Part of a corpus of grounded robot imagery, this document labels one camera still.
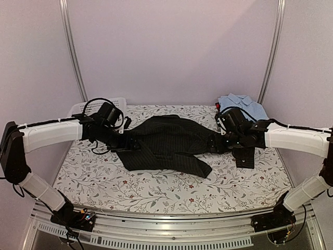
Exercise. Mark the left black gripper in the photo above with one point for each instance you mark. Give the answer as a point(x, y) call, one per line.
point(125, 145)

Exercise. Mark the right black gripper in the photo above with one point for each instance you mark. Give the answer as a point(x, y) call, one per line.
point(215, 140)

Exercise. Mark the black pinstriped long sleeve shirt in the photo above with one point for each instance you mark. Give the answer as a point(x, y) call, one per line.
point(169, 143)

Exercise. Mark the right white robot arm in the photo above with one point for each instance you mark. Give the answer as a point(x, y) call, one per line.
point(242, 134)

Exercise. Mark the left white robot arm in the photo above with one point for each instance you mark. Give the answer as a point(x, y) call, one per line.
point(18, 140)

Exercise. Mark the red black plaid folded shirt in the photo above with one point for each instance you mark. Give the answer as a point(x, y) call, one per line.
point(218, 106)

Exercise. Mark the light blue folded shirt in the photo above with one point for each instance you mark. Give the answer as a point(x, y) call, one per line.
point(252, 110)

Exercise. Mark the floral patterned table mat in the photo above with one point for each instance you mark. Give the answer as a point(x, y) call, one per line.
point(99, 180)

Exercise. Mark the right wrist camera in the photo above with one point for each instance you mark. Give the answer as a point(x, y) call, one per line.
point(220, 125)

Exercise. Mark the aluminium front rail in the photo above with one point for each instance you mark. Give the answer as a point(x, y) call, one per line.
point(129, 230)

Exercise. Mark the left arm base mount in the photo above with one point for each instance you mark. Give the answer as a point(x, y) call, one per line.
point(82, 220)

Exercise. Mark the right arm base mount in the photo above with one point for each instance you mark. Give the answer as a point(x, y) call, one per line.
point(272, 220)

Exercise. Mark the left aluminium frame post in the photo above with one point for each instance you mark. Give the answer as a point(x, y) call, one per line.
point(64, 10)

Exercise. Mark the aluminium frame post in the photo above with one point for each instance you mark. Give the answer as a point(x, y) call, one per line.
point(64, 10)
point(278, 26)

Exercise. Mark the right aluminium frame post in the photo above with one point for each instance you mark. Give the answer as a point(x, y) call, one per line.
point(278, 26)

